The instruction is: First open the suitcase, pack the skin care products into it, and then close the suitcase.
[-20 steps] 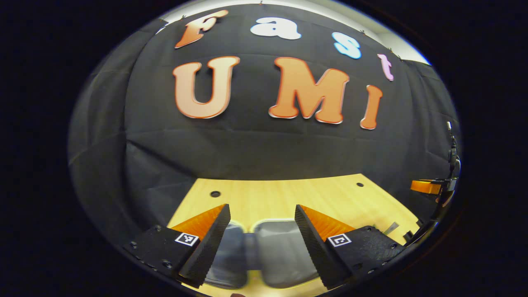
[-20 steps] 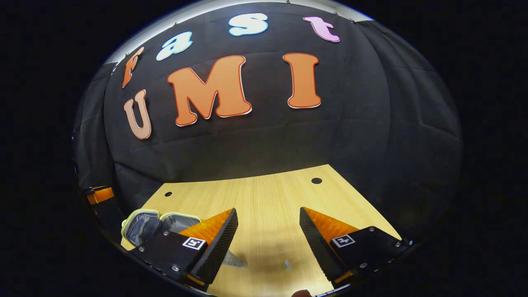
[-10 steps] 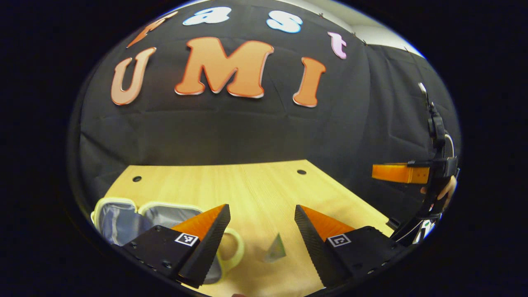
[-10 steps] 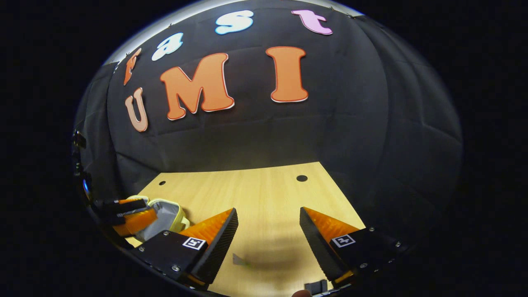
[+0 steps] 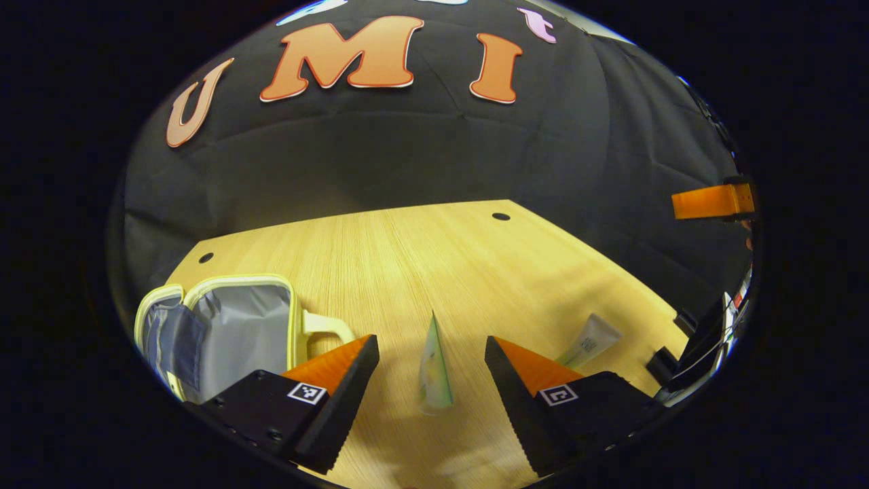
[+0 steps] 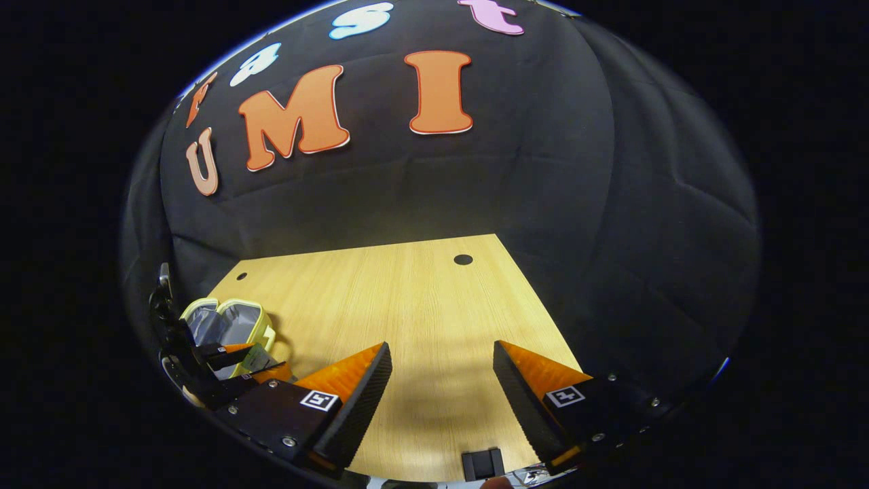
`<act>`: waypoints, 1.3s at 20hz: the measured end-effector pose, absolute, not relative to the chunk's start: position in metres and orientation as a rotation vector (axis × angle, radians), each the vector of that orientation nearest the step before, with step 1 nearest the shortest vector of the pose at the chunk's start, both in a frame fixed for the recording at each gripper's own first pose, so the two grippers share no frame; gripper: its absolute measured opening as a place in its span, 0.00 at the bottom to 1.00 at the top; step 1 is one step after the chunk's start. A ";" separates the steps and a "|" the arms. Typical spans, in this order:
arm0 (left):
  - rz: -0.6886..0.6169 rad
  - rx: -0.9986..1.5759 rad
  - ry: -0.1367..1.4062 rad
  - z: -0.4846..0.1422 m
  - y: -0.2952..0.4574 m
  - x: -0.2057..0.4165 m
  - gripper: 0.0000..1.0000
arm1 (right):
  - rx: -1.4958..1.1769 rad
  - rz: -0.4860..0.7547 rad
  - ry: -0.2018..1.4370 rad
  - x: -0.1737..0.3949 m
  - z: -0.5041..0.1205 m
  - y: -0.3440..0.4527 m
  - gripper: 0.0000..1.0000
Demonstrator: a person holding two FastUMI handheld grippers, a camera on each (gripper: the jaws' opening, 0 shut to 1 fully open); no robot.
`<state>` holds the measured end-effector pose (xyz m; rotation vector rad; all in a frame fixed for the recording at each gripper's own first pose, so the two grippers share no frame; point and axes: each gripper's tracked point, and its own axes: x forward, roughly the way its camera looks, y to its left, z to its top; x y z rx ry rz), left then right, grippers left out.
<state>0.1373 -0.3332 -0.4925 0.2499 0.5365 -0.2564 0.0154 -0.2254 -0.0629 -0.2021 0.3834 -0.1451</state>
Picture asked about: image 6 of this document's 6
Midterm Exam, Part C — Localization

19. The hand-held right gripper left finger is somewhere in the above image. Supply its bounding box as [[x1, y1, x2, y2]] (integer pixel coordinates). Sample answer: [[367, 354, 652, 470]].
[[227, 341, 394, 476]]

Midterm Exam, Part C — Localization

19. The cream yellow suitcase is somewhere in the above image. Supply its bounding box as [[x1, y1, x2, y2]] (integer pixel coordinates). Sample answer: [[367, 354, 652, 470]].
[[180, 297, 294, 382]]

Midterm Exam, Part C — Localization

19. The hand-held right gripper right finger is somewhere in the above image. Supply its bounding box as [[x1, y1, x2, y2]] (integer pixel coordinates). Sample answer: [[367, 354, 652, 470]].
[[492, 340, 673, 476]]

